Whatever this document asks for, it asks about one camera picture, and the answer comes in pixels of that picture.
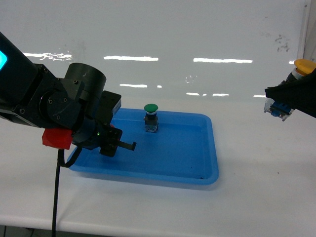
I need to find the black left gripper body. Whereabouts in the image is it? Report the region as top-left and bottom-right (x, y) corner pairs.
(72, 119), (122, 157)

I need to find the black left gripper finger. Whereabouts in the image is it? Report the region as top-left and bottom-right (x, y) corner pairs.
(117, 141), (137, 151)

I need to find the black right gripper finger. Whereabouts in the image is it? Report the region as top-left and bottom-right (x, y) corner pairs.
(264, 71), (316, 119)

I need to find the yellow mushroom push button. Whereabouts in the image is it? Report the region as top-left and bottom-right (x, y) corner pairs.
(263, 58), (316, 122)

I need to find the green mushroom push button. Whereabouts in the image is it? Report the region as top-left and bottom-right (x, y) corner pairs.
(144, 104), (158, 133)

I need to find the blue plastic tray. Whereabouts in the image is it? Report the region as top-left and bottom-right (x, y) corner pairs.
(70, 109), (219, 185)

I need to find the white partition panel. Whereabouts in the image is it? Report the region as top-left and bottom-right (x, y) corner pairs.
(297, 0), (316, 62)

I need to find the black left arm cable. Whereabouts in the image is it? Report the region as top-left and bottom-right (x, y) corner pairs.
(51, 145), (83, 237)

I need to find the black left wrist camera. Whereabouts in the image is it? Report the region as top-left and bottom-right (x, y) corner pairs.
(95, 91), (121, 125)

